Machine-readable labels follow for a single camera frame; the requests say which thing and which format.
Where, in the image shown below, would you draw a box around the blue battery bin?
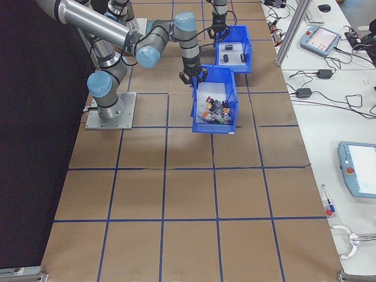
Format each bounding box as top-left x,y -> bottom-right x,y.
215,25 -> 253,75

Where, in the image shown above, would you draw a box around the blue push-button bin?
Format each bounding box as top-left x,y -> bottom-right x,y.
191,65 -> 239,136

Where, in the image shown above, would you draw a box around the pile of small mixed parts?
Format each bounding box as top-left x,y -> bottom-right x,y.
196,82 -> 229,124

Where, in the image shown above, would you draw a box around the black cylinders in far bin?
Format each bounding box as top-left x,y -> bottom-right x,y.
219,43 -> 246,66

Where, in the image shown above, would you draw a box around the white keyboard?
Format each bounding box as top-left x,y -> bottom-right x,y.
304,1 -> 325,25

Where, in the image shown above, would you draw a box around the light blue teach pendant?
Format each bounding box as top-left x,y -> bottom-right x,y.
300,25 -> 343,58
337,141 -> 376,199

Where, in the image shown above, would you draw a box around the black red circuit board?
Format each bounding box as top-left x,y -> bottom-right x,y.
344,25 -> 365,45

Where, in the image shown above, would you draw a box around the white marker pen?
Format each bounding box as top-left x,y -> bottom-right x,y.
321,184 -> 333,207

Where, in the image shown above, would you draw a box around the aluminium profile bar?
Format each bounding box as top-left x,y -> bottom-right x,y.
0,266 -> 49,282
336,270 -> 376,282

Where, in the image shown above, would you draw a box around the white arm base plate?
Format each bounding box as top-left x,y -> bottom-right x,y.
133,18 -> 148,38
85,92 -> 137,130

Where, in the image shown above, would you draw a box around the aluminium profile post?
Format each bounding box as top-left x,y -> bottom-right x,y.
275,0 -> 312,68

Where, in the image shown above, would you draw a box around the black frame cover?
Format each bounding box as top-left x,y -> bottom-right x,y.
0,0 -> 99,270

